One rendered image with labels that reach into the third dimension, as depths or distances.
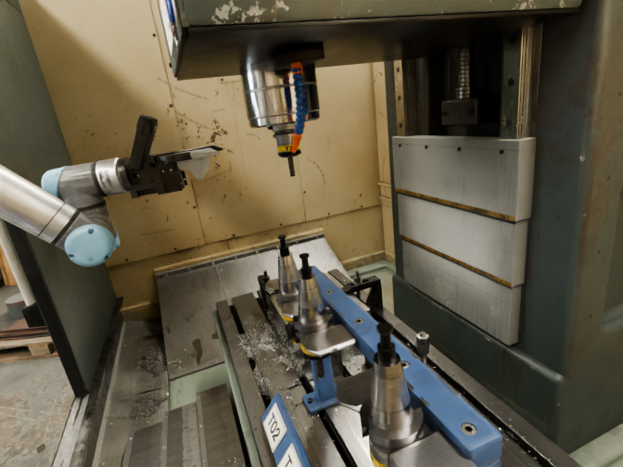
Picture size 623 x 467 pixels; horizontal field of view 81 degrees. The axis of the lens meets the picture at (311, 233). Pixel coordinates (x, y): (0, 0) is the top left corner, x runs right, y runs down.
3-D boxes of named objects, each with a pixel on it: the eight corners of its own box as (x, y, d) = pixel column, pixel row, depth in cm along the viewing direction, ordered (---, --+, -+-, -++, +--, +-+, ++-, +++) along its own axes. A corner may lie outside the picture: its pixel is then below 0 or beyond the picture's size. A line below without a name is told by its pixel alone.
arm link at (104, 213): (82, 266, 74) (60, 215, 71) (85, 251, 84) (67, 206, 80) (123, 254, 77) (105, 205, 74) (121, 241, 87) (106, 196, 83)
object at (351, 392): (349, 419, 39) (348, 413, 39) (329, 387, 44) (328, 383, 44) (404, 396, 41) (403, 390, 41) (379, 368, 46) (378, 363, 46)
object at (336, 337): (311, 361, 49) (311, 356, 49) (298, 341, 54) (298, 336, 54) (358, 345, 51) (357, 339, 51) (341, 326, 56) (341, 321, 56)
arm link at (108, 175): (105, 158, 80) (90, 163, 72) (126, 155, 81) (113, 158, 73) (116, 192, 82) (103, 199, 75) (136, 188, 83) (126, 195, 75)
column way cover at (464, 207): (508, 350, 91) (519, 140, 75) (399, 280, 134) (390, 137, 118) (522, 344, 93) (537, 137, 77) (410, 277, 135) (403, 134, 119)
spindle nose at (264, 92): (330, 118, 75) (324, 54, 71) (253, 129, 72) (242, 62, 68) (310, 119, 90) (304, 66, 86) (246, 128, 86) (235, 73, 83)
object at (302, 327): (337, 335, 55) (336, 321, 54) (298, 344, 54) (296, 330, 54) (328, 315, 61) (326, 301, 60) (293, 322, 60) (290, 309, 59)
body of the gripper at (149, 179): (191, 183, 85) (137, 194, 83) (181, 146, 82) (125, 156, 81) (185, 189, 78) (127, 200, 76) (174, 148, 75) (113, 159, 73)
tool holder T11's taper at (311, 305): (329, 319, 55) (324, 279, 53) (300, 325, 55) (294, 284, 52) (323, 305, 59) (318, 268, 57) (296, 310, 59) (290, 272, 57)
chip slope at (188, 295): (170, 412, 124) (149, 347, 116) (168, 321, 184) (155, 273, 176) (393, 332, 152) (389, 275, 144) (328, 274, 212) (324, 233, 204)
